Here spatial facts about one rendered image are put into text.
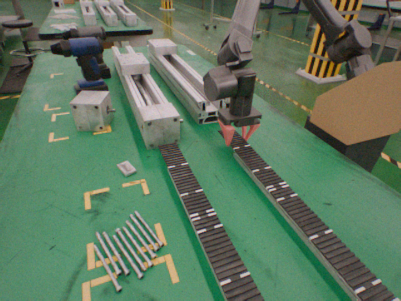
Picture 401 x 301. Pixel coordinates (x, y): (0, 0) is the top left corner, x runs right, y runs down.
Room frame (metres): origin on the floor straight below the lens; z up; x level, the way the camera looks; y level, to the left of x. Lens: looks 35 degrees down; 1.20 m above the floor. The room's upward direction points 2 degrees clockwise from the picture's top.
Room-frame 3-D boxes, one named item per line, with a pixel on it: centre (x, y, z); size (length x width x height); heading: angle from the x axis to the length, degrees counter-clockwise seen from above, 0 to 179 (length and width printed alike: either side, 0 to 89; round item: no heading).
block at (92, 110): (0.75, 0.33, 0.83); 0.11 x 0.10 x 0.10; 91
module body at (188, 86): (1.15, 0.11, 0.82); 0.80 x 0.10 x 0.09; 22
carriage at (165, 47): (1.38, 0.21, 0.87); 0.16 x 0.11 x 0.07; 22
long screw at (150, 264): (0.29, 0.11, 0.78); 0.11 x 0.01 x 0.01; 41
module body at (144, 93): (1.07, 0.29, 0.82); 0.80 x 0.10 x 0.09; 22
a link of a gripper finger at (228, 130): (0.61, -0.09, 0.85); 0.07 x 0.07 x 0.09; 22
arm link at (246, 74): (0.61, -0.10, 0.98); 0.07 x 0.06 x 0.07; 123
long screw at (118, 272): (0.27, 0.16, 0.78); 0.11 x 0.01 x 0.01; 39
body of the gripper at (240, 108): (0.61, -0.10, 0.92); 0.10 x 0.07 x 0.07; 112
